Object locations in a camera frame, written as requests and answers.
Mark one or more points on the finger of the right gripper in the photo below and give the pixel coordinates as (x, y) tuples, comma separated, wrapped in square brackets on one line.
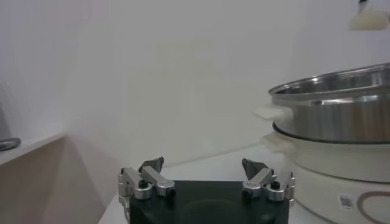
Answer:
[(362, 3)]

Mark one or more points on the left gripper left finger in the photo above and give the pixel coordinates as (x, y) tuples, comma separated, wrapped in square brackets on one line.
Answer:
[(158, 180)]

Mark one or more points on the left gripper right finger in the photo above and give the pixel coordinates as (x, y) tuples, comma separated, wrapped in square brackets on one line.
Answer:
[(259, 179)]

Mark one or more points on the white steamed baozi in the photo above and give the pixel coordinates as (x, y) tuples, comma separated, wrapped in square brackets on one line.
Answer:
[(370, 20)]

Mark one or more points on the perforated steel steamer basket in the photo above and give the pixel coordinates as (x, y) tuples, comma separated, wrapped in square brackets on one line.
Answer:
[(335, 118)]

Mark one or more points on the cream electric cooking pot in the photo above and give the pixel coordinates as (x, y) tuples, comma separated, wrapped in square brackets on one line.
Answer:
[(329, 164)]

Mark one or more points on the white side desk with mouse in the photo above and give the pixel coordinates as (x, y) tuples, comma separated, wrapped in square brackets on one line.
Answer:
[(27, 176)]

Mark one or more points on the black computer mouse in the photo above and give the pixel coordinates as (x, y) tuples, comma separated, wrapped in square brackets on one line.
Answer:
[(9, 143)]

